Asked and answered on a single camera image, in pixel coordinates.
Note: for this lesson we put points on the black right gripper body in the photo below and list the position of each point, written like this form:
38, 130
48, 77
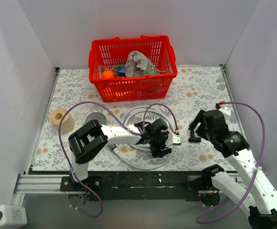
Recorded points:
199, 127

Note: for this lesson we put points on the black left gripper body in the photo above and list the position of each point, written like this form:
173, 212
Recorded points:
158, 145

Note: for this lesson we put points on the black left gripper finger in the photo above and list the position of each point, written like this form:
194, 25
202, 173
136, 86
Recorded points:
141, 125
160, 153

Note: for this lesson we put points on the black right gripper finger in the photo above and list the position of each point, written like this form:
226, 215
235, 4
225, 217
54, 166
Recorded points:
197, 119
201, 132

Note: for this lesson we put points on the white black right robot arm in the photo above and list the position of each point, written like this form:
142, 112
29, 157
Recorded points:
258, 200

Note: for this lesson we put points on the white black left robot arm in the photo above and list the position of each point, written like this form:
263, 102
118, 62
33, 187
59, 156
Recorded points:
90, 139

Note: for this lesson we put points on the green glass item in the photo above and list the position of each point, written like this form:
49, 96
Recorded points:
152, 71

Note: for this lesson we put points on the red plastic basket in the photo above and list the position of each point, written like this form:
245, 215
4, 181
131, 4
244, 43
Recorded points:
106, 53

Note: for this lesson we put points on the colourful small toy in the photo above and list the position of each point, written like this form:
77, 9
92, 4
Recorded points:
119, 70

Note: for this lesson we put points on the orange ball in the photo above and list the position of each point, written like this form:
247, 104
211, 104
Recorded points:
107, 74

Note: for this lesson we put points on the floral patterned mat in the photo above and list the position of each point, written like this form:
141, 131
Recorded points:
193, 89

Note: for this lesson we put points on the white box with knob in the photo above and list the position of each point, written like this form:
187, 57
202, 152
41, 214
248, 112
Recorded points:
12, 217

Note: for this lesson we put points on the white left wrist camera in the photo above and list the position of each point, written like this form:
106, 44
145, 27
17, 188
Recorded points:
174, 139

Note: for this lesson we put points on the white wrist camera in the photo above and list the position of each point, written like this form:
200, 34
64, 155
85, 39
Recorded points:
223, 109
174, 139

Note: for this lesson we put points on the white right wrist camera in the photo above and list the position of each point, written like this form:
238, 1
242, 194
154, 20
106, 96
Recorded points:
223, 109

